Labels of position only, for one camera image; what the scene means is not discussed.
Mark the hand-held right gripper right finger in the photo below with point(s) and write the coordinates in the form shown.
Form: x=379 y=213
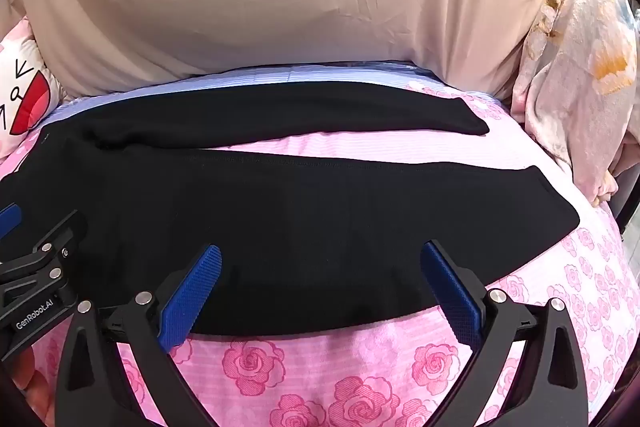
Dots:
x=450 y=292

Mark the pink rose print bedsheet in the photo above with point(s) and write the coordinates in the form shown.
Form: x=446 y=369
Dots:
x=325 y=367

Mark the black pants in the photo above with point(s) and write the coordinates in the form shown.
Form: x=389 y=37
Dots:
x=300 y=227

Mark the white cat face pillow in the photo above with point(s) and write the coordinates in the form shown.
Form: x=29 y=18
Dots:
x=20 y=97

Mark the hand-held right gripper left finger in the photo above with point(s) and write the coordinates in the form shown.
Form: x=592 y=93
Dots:
x=192 y=297

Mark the pale floral blanket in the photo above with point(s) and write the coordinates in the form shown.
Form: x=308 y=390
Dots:
x=575 y=107

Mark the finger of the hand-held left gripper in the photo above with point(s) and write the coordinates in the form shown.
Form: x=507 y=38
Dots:
x=60 y=237
x=9 y=218

